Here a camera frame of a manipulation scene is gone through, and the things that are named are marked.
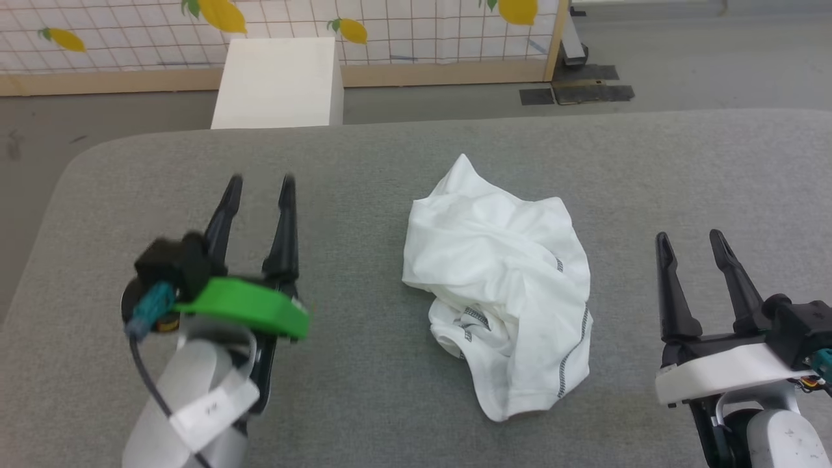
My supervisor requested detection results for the black floor patch by foot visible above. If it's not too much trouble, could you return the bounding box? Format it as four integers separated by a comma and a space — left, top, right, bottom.
552, 64, 619, 83

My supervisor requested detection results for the long black floor patch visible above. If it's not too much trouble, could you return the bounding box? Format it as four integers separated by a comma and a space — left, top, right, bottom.
552, 84, 635, 105

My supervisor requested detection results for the white garment with grey stitching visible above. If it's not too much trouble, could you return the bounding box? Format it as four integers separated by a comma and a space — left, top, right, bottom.
402, 153, 593, 423

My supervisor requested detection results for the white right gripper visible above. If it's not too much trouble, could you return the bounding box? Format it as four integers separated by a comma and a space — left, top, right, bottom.
655, 229, 821, 468

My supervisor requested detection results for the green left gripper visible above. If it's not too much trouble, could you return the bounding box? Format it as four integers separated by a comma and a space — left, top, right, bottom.
174, 174, 310, 415

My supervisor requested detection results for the teal camera connector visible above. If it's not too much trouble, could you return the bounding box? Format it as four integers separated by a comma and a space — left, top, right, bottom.
126, 281, 177, 340
806, 348, 832, 385

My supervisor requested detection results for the white rectangular box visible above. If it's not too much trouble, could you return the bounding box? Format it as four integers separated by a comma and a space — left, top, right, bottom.
210, 37, 345, 129

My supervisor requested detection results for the teal right camera connector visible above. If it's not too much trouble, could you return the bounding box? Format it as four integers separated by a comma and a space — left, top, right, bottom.
806, 348, 832, 385

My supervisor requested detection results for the grey metal screen foot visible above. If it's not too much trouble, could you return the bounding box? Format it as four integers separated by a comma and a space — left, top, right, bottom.
562, 5, 590, 68

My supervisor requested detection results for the grey fabric sofa surface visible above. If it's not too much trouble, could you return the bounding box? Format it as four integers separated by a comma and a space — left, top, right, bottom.
0, 109, 832, 468

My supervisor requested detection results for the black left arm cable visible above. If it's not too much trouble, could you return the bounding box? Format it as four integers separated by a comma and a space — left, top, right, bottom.
128, 333, 212, 468

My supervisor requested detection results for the teal left camera connector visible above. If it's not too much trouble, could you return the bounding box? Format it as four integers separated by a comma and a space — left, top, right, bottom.
126, 281, 177, 340

